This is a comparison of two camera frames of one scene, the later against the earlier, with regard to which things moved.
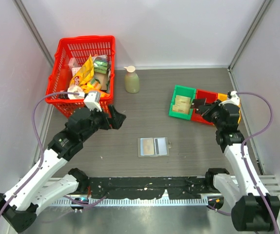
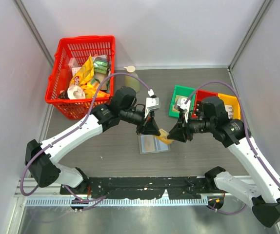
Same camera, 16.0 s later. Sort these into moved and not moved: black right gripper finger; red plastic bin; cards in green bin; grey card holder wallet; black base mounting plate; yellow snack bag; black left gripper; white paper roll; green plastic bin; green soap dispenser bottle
Moved: black left gripper; grey card holder wallet; black right gripper finger
Not moved: green soap dispenser bottle; yellow snack bag; red plastic bin; cards in green bin; white paper roll; black base mounting plate; green plastic bin
